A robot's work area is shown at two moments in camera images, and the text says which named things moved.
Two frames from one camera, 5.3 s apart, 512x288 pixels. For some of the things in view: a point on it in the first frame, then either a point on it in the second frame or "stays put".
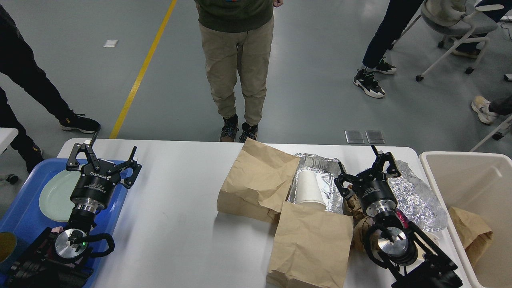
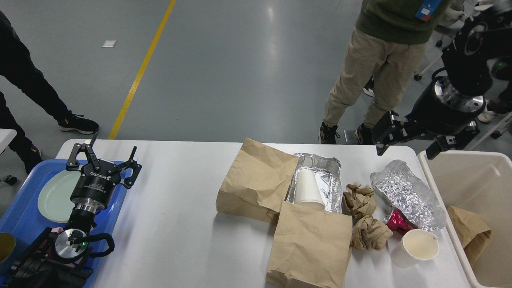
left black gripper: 94,190 stays put
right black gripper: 373,190 to 440,109
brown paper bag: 311,248 stays put
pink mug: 58,229 stays put
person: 244,28 to 392,37
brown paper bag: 259,185 stays put
